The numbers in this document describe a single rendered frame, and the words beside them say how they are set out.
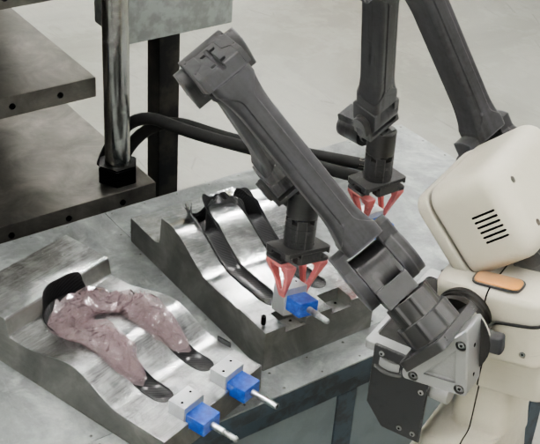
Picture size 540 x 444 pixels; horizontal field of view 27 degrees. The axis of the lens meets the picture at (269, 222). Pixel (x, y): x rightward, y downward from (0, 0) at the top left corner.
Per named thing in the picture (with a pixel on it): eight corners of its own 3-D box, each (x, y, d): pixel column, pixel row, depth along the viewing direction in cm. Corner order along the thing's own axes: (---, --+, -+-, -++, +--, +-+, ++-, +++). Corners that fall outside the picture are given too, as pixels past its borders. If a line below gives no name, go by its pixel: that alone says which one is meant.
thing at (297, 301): (336, 332, 198) (341, 306, 196) (315, 338, 195) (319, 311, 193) (292, 303, 207) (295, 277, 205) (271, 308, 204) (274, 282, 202)
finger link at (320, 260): (271, 288, 204) (277, 241, 200) (301, 281, 208) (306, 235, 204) (294, 303, 199) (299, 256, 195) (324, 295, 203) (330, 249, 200)
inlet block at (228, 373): (284, 410, 193) (286, 387, 190) (267, 425, 189) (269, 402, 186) (226, 377, 199) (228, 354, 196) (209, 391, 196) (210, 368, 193)
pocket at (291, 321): (306, 332, 207) (307, 316, 205) (283, 342, 205) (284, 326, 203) (292, 320, 210) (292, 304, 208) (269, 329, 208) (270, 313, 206)
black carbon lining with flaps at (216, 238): (330, 292, 216) (335, 252, 211) (263, 318, 208) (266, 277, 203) (233, 209, 239) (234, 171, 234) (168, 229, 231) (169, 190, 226)
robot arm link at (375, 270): (396, 319, 154) (426, 294, 154) (350, 262, 154) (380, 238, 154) (388, 315, 163) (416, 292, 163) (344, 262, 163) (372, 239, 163)
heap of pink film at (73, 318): (200, 344, 202) (201, 310, 197) (132, 394, 189) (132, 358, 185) (99, 287, 214) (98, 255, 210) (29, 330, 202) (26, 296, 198)
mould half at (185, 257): (370, 327, 219) (378, 271, 211) (262, 371, 205) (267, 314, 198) (231, 209, 252) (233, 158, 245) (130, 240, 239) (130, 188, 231)
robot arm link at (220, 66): (174, 68, 147) (233, 19, 147) (169, 69, 160) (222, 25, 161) (378, 317, 155) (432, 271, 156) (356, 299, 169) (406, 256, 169)
